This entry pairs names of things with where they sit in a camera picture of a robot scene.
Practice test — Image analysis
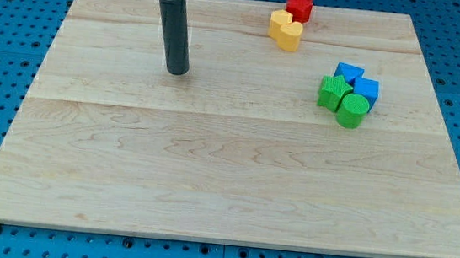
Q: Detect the blue cube block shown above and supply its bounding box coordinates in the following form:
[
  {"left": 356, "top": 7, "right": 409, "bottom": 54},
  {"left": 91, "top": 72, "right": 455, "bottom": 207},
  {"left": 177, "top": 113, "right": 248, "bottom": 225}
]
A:
[{"left": 353, "top": 77, "right": 380, "bottom": 112}]

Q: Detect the yellow pentagon block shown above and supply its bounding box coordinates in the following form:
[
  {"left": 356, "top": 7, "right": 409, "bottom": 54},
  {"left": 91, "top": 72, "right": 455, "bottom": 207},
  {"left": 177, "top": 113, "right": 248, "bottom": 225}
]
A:
[{"left": 267, "top": 9, "right": 293, "bottom": 40}]

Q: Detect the black cylindrical pointer rod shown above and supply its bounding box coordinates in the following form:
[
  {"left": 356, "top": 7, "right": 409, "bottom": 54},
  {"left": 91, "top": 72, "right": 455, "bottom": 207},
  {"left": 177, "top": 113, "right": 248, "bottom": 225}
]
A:
[{"left": 159, "top": 0, "right": 190, "bottom": 76}]

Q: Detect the red angular block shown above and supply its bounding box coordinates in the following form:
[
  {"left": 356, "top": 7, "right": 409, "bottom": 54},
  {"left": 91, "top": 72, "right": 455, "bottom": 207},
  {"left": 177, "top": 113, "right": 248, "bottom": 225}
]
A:
[{"left": 286, "top": 0, "right": 313, "bottom": 24}]

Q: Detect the light wooden board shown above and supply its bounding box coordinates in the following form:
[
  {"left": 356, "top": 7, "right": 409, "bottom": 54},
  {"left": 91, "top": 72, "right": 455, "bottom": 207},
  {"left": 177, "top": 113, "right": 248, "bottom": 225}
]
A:
[{"left": 0, "top": 0, "right": 460, "bottom": 258}]

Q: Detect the green star block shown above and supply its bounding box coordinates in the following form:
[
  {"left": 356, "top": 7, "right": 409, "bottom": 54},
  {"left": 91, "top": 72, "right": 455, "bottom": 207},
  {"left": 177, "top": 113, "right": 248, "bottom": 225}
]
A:
[{"left": 317, "top": 75, "right": 353, "bottom": 113}]

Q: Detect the green cylinder block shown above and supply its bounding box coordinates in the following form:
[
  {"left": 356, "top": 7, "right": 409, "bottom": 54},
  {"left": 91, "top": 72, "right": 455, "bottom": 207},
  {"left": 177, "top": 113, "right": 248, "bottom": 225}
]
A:
[{"left": 336, "top": 94, "right": 370, "bottom": 129}]

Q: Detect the blue triangle block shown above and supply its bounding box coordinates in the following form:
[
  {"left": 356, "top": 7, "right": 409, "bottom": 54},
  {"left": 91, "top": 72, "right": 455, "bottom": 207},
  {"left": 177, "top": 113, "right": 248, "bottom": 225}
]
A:
[{"left": 334, "top": 62, "right": 365, "bottom": 86}]

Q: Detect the yellow heart block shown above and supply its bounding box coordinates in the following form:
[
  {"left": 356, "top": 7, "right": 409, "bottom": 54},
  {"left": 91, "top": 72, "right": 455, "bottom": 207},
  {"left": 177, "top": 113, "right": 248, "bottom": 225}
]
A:
[{"left": 276, "top": 22, "right": 303, "bottom": 52}]

